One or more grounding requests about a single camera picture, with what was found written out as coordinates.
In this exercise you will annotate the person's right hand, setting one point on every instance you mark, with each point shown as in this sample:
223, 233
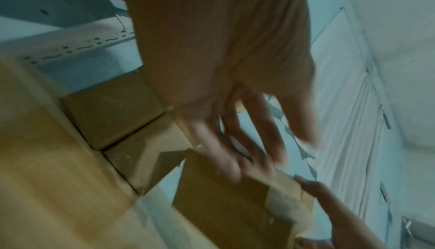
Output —
343, 226

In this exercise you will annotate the person's left hand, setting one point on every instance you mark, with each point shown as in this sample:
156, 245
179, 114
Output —
221, 54

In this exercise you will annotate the clear packing tape strip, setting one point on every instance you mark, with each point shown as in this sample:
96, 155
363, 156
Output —
289, 205

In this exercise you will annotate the brown cardboard box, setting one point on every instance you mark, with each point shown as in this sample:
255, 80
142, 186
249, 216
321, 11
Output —
221, 210
146, 156
108, 111

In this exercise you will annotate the white cloth sheet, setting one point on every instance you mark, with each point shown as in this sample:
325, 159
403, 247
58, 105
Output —
346, 124

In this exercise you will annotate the white metal shelf rack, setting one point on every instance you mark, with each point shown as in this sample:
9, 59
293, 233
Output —
78, 38

